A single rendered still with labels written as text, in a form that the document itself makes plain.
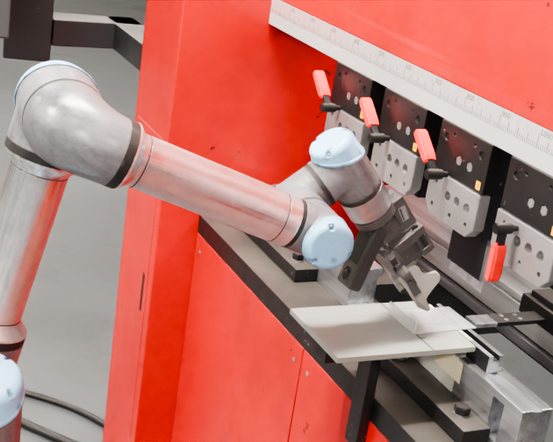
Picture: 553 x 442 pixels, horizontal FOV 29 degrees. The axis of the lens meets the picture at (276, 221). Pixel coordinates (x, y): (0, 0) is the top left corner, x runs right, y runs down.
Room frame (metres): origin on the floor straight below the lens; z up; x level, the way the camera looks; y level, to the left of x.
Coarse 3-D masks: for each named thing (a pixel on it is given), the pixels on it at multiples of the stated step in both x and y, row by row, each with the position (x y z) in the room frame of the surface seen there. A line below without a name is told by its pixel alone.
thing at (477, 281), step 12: (456, 240) 1.77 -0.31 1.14; (468, 240) 1.74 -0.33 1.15; (480, 240) 1.71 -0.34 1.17; (456, 252) 1.76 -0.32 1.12; (468, 252) 1.73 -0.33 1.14; (480, 252) 1.71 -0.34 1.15; (456, 264) 1.75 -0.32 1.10; (468, 264) 1.73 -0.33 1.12; (480, 264) 1.70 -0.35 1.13; (468, 276) 1.74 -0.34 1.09; (480, 276) 1.70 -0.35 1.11; (480, 288) 1.70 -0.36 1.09
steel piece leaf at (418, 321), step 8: (392, 304) 1.73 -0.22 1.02; (392, 312) 1.73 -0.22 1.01; (400, 312) 1.71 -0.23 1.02; (408, 312) 1.75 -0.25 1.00; (416, 312) 1.75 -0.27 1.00; (424, 312) 1.76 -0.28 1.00; (432, 312) 1.76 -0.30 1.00; (440, 312) 1.77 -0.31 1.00; (400, 320) 1.70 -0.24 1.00; (408, 320) 1.69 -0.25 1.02; (416, 320) 1.72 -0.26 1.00; (424, 320) 1.73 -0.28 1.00; (432, 320) 1.73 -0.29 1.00; (440, 320) 1.74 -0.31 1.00; (448, 320) 1.74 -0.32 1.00; (408, 328) 1.68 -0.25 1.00; (416, 328) 1.69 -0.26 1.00; (424, 328) 1.69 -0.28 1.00; (432, 328) 1.70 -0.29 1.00; (440, 328) 1.70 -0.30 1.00; (448, 328) 1.71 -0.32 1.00; (456, 328) 1.71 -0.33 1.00
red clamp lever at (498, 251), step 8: (496, 224) 1.57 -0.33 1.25; (504, 224) 1.57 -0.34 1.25; (512, 224) 1.58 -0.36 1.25; (496, 232) 1.56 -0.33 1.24; (504, 232) 1.57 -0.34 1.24; (512, 232) 1.57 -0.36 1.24; (496, 240) 1.57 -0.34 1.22; (504, 240) 1.57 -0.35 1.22; (496, 248) 1.57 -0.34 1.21; (504, 248) 1.57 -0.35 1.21; (496, 256) 1.56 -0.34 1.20; (504, 256) 1.57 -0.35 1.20; (488, 264) 1.57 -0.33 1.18; (496, 264) 1.56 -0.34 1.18; (488, 272) 1.57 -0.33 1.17; (496, 272) 1.57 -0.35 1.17; (488, 280) 1.57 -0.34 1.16; (496, 280) 1.57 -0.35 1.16
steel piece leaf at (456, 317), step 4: (436, 308) 1.79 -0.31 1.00; (440, 308) 1.79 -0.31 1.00; (444, 308) 1.79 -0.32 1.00; (448, 308) 1.80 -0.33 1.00; (444, 312) 1.77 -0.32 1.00; (448, 312) 1.78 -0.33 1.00; (452, 312) 1.78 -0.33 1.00; (448, 316) 1.76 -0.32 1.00; (452, 316) 1.76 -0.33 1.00; (456, 316) 1.77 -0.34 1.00; (460, 316) 1.77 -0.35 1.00; (452, 320) 1.74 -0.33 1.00; (456, 320) 1.75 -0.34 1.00; (460, 320) 1.75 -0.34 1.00; (464, 320) 1.75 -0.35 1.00; (460, 324) 1.73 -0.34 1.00; (464, 324) 1.73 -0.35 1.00; (468, 324) 1.74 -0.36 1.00; (472, 324) 1.74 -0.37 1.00; (464, 328) 1.72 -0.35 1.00; (468, 328) 1.72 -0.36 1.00; (472, 328) 1.73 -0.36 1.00
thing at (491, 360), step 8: (440, 304) 1.81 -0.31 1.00; (472, 336) 1.70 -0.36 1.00; (480, 344) 1.68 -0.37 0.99; (488, 344) 1.67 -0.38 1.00; (472, 352) 1.66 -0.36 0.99; (480, 352) 1.65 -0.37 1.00; (488, 352) 1.66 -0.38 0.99; (496, 352) 1.65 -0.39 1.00; (472, 360) 1.66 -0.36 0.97; (480, 360) 1.64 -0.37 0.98; (488, 360) 1.62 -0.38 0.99; (496, 360) 1.63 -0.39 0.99; (488, 368) 1.63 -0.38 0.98; (496, 368) 1.63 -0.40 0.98
